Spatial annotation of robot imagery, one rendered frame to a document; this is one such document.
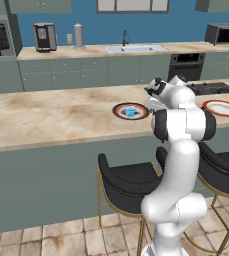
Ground grey-green lower cupboard run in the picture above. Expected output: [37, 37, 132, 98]
[17, 54, 171, 93]
[199, 50, 229, 81]

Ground grey-green island base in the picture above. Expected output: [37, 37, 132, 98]
[0, 124, 229, 234]

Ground black hob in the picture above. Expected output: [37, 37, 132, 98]
[186, 81, 229, 97]

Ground window with grey frame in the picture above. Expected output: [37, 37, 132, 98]
[96, 0, 171, 15]

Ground steel sink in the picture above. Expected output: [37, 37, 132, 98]
[105, 44, 169, 54]

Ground black tap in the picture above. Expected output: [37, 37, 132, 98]
[121, 30, 130, 48]

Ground grey-green tall cupboard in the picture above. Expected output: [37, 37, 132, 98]
[0, 13, 25, 97]

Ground black and red rimmed plate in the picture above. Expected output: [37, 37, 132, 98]
[112, 102, 151, 121]

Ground grey-green upper cupboards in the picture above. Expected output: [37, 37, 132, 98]
[0, 0, 73, 16]
[194, 0, 229, 14]

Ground blue yogurt container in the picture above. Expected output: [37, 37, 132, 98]
[125, 107, 138, 118]

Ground grey paper towel roll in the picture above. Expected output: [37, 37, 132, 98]
[72, 22, 86, 50]

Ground black built-in oven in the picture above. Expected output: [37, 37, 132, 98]
[167, 52, 207, 83]

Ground grey toaster oven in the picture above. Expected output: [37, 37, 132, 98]
[204, 22, 229, 47]

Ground silver coffee machine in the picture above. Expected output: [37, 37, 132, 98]
[32, 22, 58, 53]

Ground black bar stool gold legs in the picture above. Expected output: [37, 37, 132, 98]
[155, 141, 229, 256]
[97, 152, 164, 256]

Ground red rimmed white plate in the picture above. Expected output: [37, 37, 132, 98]
[202, 99, 229, 118]

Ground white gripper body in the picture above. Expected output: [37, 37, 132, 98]
[144, 95, 161, 113]

